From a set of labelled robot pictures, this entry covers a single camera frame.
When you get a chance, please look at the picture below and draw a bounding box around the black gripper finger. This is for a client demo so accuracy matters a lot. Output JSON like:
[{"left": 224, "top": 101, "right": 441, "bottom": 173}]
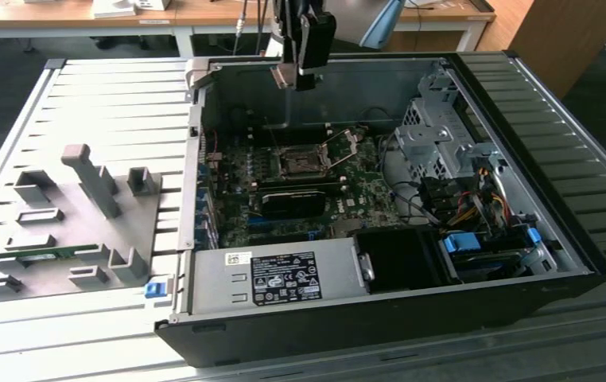
[{"left": 294, "top": 11, "right": 337, "bottom": 92}]

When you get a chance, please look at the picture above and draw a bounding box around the silver CPU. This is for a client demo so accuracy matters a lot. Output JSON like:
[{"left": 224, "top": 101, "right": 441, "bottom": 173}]
[{"left": 268, "top": 62, "right": 297, "bottom": 92}]

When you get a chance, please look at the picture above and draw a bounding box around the thin metal locking lever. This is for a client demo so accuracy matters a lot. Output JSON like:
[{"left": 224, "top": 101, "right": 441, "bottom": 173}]
[{"left": 261, "top": 116, "right": 282, "bottom": 155}]

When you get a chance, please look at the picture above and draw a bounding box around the metal socket cover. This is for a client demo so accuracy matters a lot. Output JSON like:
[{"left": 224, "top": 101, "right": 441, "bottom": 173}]
[{"left": 318, "top": 129, "right": 365, "bottom": 177}]

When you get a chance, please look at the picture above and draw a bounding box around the CPU socket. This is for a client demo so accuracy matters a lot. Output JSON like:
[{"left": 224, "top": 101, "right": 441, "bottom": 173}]
[{"left": 276, "top": 143, "right": 333, "bottom": 179}]

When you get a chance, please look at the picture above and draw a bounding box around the white cardboard box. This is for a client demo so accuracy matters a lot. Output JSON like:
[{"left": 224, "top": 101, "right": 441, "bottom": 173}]
[
  {"left": 135, "top": 0, "right": 176, "bottom": 12},
  {"left": 91, "top": 0, "right": 142, "bottom": 19}
]

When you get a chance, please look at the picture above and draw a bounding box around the metal drive cage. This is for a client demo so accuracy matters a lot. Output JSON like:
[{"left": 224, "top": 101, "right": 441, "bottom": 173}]
[{"left": 390, "top": 59, "right": 508, "bottom": 180}]

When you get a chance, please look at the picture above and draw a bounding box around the green motherboard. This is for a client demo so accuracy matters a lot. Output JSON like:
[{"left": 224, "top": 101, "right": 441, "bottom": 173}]
[{"left": 198, "top": 129, "right": 414, "bottom": 250}]

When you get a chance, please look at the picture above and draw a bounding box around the black graphics card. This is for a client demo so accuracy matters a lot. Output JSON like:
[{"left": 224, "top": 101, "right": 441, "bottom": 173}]
[{"left": 256, "top": 189, "right": 329, "bottom": 219}]

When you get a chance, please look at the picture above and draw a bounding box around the wooden desk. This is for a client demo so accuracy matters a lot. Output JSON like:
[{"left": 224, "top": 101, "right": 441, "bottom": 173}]
[{"left": 0, "top": 0, "right": 497, "bottom": 53}]

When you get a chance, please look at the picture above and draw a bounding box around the wooden cabinet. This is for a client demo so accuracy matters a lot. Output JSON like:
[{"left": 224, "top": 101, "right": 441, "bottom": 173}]
[{"left": 476, "top": 0, "right": 606, "bottom": 100}]

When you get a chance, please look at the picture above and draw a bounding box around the black fan shroud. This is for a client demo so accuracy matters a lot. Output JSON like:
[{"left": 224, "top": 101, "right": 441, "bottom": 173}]
[{"left": 352, "top": 226, "right": 460, "bottom": 295}]

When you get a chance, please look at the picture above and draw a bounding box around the blue disk carrier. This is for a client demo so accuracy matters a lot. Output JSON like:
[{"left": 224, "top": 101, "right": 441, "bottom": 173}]
[{"left": 437, "top": 232, "right": 481, "bottom": 255}]

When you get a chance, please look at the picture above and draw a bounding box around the grey power supply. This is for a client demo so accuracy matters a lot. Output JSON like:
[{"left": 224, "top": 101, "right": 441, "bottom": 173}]
[{"left": 188, "top": 237, "right": 376, "bottom": 316}]

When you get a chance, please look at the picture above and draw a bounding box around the grey parts rack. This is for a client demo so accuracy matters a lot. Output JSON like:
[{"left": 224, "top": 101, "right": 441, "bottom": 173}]
[{"left": 0, "top": 143, "right": 165, "bottom": 306}]

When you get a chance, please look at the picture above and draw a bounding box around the green RAM stick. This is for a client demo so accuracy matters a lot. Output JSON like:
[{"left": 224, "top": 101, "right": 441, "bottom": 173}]
[{"left": 0, "top": 244, "right": 97, "bottom": 267}]

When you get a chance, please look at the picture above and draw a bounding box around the black PC case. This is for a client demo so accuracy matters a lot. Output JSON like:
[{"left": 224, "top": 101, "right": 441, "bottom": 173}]
[{"left": 151, "top": 50, "right": 606, "bottom": 369}]

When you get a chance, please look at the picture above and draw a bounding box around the coloured power wire bundle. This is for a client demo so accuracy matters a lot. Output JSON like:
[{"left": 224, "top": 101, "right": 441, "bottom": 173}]
[{"left": 438, "top": 166, "right": 509, "bottom": 236}]

